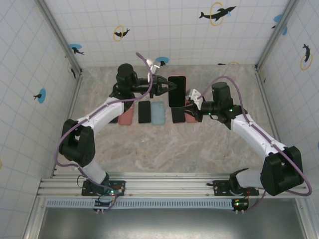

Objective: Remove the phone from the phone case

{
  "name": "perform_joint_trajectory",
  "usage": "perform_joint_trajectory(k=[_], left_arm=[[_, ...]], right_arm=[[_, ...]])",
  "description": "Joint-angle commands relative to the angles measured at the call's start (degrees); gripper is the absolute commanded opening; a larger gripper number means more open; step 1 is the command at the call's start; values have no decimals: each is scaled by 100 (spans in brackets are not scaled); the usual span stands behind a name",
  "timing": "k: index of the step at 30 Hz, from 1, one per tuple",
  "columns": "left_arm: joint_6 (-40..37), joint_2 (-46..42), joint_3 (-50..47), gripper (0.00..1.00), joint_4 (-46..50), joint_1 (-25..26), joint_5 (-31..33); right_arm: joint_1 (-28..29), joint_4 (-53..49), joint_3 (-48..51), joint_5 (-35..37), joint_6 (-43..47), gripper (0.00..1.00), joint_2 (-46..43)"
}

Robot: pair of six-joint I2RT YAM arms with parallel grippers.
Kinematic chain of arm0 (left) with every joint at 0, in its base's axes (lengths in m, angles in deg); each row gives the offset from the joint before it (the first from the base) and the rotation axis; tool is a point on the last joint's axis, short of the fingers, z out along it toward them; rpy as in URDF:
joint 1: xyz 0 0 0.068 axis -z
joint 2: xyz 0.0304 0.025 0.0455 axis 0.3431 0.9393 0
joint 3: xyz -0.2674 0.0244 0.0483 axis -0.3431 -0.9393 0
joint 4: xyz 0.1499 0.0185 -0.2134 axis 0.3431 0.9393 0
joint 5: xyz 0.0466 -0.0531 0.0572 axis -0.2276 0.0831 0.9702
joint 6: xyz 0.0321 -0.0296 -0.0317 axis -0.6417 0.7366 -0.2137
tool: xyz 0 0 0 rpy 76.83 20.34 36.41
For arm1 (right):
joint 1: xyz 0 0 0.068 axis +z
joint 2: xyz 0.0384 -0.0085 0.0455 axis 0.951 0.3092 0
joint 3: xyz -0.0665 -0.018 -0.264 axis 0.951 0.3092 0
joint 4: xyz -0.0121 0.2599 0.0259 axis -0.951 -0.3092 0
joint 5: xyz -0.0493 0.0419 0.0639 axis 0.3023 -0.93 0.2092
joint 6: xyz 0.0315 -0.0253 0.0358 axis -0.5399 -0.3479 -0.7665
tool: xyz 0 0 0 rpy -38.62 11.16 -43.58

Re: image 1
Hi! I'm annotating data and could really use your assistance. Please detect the light blue phone case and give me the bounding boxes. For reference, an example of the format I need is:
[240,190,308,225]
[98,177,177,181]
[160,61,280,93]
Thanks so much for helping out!
[152,101,166,125]

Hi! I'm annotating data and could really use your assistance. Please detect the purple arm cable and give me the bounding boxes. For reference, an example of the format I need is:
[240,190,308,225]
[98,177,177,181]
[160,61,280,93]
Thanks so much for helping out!
[54,51,154,212]
[199,75,312,212]

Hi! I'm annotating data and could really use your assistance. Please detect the aluminium table side rail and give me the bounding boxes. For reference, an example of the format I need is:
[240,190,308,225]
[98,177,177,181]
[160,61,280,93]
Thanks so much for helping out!
[50,71,84,178]
[255,66,294,178]

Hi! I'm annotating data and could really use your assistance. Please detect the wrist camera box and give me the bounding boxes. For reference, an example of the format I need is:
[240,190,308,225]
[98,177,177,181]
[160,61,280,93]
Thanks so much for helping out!
[186,88,203,109]
[146,58,161,75]

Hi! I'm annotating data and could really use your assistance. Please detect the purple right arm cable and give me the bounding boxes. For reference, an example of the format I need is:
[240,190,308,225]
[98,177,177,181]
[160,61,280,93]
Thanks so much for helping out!
[199,75,312,212]

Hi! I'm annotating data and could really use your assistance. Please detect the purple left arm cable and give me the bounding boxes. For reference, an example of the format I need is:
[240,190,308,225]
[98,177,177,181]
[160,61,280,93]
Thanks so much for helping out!
[54,51,154,212]

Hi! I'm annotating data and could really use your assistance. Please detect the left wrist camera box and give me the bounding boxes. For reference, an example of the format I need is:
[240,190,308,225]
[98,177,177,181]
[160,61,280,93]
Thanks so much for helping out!
[146,58,161,75]

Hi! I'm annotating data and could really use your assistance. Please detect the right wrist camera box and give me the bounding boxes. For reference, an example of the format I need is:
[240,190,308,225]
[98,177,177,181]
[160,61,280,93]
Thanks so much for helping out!
[186,88,203,109]

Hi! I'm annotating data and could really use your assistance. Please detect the grey metal panel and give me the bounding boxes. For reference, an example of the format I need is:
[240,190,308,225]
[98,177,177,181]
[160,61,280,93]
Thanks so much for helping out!
[39,208,308,239]

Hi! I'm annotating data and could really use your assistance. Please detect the white slotted cable duct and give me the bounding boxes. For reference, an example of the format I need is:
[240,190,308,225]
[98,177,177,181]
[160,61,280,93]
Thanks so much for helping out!
[46,198,236,209]

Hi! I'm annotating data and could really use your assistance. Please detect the small black controller board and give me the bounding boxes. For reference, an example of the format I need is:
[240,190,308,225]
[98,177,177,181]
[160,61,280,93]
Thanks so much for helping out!
[231,198,249,214]
[93,198,113,214]

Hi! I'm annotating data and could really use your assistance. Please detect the aluminium frame bar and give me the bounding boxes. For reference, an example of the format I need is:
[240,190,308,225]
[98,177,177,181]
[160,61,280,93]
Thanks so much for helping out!
[295,198,315,239]
[23,198,48,239]

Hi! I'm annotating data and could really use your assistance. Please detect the aluminium frame post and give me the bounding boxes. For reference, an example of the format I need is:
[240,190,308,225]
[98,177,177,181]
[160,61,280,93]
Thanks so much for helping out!
[36,0,83,74]
[255,0,300,70]

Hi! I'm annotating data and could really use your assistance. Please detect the aluminium mounting rail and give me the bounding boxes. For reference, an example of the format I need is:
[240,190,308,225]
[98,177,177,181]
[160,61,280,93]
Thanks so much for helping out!
[37,173,310,199]

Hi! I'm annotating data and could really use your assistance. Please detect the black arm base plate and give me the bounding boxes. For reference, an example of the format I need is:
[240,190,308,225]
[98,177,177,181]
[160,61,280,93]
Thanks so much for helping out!
[207,179,260,197]
[81,179,127,197]

